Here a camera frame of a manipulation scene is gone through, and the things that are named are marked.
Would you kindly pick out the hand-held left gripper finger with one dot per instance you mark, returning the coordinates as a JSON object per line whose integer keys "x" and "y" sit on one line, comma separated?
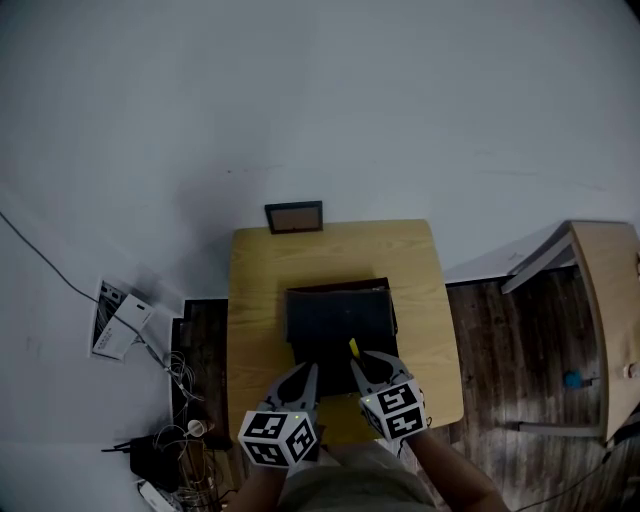
{"x": 312, "y": 385}
{"x": 287, "y": 381}

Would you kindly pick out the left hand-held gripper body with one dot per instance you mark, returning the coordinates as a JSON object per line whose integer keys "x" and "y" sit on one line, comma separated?
{"x": 277, "y": 440}

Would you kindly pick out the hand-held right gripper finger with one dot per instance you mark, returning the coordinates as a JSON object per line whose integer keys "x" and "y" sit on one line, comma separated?
{"x": 364, "y": 382}
{"x": 392, "y": 369}

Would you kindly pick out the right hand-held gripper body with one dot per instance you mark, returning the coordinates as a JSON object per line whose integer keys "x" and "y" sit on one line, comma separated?
{"x": 397, "y": 410}

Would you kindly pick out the small yellow object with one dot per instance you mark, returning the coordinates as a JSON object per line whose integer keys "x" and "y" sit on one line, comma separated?
{"x": 354, "y": 347}

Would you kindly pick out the black box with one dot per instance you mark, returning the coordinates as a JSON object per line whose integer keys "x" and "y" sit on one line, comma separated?
{"x": 335, "y": 315}

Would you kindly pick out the person's left forearm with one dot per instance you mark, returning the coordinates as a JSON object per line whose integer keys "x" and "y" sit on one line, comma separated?
{"x": 262, "y": 490}

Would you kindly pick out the person's right forearm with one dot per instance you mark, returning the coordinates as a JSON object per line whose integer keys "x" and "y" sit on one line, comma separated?
{"x": 450, "y": 475}

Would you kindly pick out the black wifi router with antennas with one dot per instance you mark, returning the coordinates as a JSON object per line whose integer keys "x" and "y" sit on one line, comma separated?
{"x": 152, "y": 462}

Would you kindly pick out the person's grey shirt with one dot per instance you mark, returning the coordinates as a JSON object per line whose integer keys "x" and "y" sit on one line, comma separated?
{"x": 355, "y": 480}

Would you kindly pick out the white paper cup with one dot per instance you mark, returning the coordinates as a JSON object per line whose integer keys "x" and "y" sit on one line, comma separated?
{"x": 196, "y": 428}

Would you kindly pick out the white power strip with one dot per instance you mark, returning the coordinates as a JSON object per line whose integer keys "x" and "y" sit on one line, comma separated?
{"x": 157, "y": 497}

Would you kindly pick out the small blue object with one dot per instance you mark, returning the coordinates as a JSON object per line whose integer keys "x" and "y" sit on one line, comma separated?
{"x": 573, "y": 379}

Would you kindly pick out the light wood table white legs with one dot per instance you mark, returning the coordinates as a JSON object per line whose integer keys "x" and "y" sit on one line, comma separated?
{"x": 605, "y": 300}

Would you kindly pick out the black picture frame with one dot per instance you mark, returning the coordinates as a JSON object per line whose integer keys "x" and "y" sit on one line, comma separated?
{"x": 295, "y": 218}

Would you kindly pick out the open white wall panel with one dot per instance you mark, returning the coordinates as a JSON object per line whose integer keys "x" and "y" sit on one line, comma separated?
{"x": 125, "y": 320}

